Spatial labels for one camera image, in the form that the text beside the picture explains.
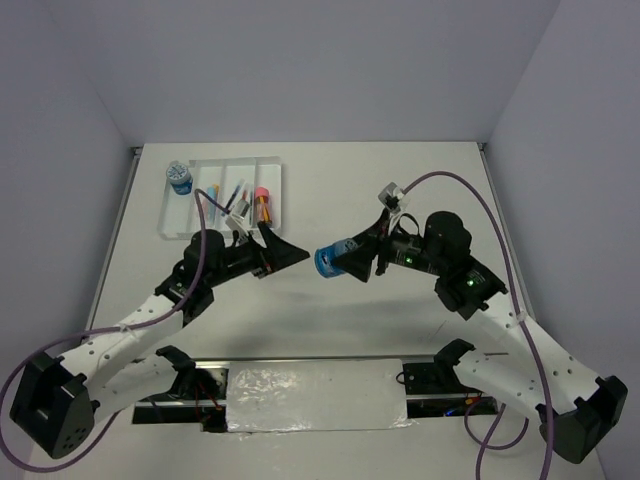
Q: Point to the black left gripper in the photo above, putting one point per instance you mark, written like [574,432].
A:
[277,254]

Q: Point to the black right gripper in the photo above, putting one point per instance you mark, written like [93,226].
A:
[358,261]

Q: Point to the pink capped crayon tube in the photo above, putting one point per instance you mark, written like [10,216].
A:
[263,211]

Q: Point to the teal gel pen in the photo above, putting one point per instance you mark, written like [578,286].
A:
[234,193]

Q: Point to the light blue highlighter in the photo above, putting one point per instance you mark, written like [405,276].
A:
[212,193]

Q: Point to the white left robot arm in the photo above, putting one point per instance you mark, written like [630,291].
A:
[60,399]

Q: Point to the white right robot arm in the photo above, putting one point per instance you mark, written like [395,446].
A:
[574,406]

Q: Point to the white compartment tray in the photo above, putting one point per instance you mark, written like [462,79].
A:
[178,218]

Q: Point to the silver foil sheet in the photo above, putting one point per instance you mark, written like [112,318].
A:
[337,395]

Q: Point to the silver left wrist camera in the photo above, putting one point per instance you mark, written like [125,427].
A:
[238,220]

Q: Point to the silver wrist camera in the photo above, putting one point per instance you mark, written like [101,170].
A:
[395,202]
[238,220]

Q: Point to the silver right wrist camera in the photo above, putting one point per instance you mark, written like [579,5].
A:
[395,202]

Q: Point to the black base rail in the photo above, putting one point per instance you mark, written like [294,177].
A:
[203,402]

